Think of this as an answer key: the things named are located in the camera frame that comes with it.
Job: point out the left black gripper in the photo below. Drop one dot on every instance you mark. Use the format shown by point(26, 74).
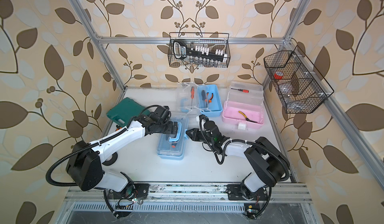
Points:
point(170, 130)

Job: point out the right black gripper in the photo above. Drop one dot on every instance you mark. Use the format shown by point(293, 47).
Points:
point(194, 137)

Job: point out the blue toolbox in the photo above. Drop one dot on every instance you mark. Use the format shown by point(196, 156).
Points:
point(183, 96)
point(164, 150)

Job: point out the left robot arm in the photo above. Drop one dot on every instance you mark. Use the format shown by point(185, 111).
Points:
point(85, 162)

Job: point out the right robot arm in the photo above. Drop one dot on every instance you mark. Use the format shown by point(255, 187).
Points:
point(269, 165)

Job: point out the orange screwdriver far box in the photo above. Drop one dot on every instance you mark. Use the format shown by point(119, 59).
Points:
point(192, 95)

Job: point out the green tool case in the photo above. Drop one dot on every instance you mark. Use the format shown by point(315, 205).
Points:
point(124, 111)

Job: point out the pink toolbox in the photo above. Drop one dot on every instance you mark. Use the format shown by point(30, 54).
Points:
point(252, 104)

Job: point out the red small screwdriver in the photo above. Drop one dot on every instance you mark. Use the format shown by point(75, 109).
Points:
point(241, 90)

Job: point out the black socket set holder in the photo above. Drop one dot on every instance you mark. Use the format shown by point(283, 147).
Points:
point(184, 49)

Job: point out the orange handled pliers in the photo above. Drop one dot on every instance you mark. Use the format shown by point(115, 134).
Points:
point(209, 97)

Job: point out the black handled screwdriver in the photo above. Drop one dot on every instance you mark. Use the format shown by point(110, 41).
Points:
point(204, 99)

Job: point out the yellow handled pliers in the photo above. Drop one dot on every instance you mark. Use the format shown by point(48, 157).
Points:
point(246, 118)

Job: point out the back wire basket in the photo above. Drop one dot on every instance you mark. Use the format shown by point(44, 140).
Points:
point(201, 38)

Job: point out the wire basket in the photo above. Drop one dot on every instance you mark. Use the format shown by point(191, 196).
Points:
point(304, 86)
point(201, 38)

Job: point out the right wire basket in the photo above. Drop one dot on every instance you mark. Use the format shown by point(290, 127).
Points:
point(304, 86)

